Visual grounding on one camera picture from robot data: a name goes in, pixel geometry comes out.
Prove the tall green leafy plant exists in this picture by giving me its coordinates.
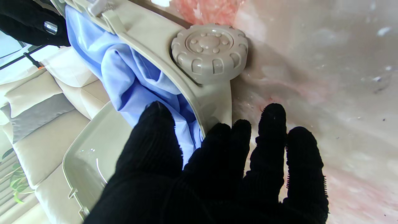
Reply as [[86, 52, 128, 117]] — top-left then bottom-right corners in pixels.
[[0, 148, 35, 204]]

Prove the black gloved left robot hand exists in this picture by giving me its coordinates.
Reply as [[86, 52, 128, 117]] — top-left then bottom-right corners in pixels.
[[84, 101, 329, 224]]

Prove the beige sectional sofa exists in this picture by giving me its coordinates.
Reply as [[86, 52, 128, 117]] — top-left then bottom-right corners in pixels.
[[0, 47, 112, 224]]

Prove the black stand pole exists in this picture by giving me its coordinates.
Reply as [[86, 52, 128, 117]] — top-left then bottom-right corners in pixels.
[[0, 45, 47, 70]]

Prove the light blue button shirt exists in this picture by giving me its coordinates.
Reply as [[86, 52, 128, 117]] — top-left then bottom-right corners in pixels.
[[65, 5, 204, 168]]

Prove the cream sofa cushion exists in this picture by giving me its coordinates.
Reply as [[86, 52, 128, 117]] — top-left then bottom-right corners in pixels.
[[3, 71, 62, 119]]

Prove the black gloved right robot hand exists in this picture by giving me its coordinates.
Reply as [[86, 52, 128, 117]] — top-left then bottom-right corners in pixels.
[[0, 0, 71, 47]]

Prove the beige hard-shell suitcase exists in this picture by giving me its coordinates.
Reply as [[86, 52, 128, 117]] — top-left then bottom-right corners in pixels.
[[50, 0, 249, 220]]

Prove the grey sofa cushion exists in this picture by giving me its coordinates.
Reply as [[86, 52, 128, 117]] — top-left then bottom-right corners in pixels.
[[0, 93, 75, 144]]

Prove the beige pleated curtain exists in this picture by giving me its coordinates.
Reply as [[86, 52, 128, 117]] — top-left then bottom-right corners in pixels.
[[0, 124, 41, 224]]

